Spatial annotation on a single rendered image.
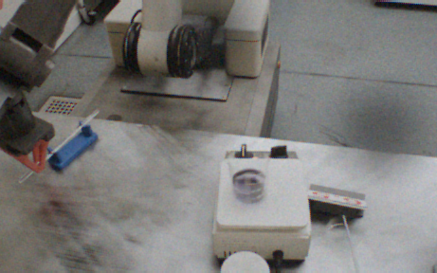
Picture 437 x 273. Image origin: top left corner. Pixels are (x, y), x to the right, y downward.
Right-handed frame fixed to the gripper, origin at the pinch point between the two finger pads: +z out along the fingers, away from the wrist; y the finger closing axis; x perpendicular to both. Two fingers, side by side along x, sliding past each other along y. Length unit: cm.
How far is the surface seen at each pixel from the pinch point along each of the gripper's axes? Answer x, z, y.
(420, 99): 161, 79, 48
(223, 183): 8.3, -5.8, 32.7
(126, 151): 12.5, 2.9, 8.9
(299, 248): 6.7, -1.1, 45.4
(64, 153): 5.8, 1.9, -0.1
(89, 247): -6.2, 2.8, 17.6
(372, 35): 209, 79, 8
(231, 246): 2.4, -1.4, 37.4
